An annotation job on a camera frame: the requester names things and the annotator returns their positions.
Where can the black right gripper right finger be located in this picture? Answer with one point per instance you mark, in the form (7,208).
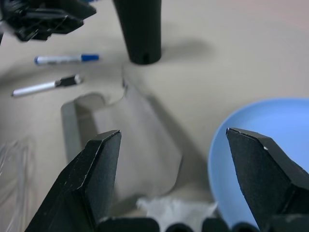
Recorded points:
(260,169)

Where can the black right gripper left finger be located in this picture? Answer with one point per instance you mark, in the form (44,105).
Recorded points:
(91,181)

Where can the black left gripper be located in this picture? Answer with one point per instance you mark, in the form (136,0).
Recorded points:
(12,14)

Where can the white marker blue cap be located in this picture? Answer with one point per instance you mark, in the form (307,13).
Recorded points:
(60,59)

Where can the white tissue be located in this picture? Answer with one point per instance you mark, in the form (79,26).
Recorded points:
(173,210)

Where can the grey rectangular case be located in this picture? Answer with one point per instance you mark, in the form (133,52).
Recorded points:
(140,145)

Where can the white marker black cap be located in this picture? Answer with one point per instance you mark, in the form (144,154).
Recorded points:
(36,88)

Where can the clear plastic wrapper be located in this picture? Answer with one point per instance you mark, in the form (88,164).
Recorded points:
(17,169)

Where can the black pen holder cup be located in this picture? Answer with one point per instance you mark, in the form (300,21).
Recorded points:
(142,31)

